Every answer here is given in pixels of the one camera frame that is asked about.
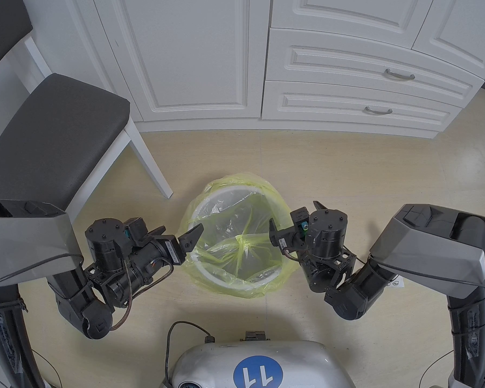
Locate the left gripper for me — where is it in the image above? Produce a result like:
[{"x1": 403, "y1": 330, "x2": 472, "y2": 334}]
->
[{"x1": 106, "y1": 223, "x2": 205, "y2": 307}]

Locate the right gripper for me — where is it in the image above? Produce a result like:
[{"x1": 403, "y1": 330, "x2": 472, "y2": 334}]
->
[{"x1": 268, "y1": 200, "x2": 329, "y2": 256}]

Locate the yellow plastic bag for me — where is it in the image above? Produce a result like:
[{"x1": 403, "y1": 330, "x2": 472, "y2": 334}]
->
[{"x1": 178, "y1": 171, "x2": 298, "y2": 299}]

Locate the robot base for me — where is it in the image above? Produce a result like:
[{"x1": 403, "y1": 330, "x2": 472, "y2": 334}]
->
[{"x1": 172, "y1": 331, "x2": 357, "y2": 388}]

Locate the white trash bin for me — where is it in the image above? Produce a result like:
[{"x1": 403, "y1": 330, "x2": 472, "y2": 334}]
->
[{"x1": 185, "y1": 185, "x2": 284, "y2": 291}]

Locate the white chair with grey seat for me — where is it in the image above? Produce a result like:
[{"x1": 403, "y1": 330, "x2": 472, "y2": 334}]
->
[{"x1": 0, "y1": 0, "x2": 174, "y2": 221}]

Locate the white wardrobe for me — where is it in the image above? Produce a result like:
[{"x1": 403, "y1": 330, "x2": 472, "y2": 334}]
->
[{"x1": 65, "y1": 0, "x2": 485, "y2": 140}]

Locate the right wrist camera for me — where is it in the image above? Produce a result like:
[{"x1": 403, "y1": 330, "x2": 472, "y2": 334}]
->
[{"x1": 290, "y1": 207, "x2": 310, "y2": 234}]

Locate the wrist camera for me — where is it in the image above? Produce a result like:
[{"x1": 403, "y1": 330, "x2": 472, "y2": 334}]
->
[
  {"x1": 290, "y1": 207, "x2": 310, "y2": 234},
  {"x1": 123, "y1": 217, "x2": 150, "y2": 245}
]

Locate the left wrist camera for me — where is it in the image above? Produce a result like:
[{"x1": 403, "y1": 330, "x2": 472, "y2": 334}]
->
[{"x1": 123, "y1": 217, "x2": 150, "y2": 245}]

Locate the black cable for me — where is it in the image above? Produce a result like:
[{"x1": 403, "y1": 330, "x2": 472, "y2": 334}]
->
[
  {"x1": 112, "y1": 264, "x2": 175, "y2": 332},
  {"x1": 164, "y1": 320, "x2": 216, "y2": 388}
]

